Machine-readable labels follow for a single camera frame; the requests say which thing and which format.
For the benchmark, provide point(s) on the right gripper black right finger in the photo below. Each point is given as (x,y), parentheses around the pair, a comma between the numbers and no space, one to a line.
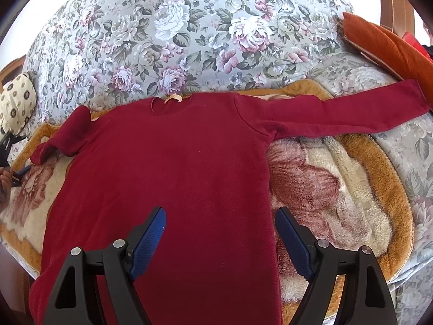
(365,298)

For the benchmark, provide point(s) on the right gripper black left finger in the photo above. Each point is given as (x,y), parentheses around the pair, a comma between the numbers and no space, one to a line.
(75,298)

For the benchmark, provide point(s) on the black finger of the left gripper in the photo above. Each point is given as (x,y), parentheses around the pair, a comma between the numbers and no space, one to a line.
(22,172)

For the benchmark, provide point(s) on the dark red long-sleeve shirt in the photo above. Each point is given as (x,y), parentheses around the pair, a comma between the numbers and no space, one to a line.
(182,182)

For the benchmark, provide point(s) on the person's left hand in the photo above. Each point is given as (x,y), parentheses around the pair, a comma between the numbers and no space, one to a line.
(6,187)

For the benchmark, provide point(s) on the cream dotted pillow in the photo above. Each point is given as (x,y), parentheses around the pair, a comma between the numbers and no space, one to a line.
(18,100)

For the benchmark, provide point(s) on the floral grey quilt bundle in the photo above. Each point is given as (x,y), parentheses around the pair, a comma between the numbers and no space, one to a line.
(93,51)

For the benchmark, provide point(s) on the floral bed sheet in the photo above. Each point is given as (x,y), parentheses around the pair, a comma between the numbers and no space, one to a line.
(378,187)

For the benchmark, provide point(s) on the orange velvet cushion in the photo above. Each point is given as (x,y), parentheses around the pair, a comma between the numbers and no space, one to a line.
(388,50)

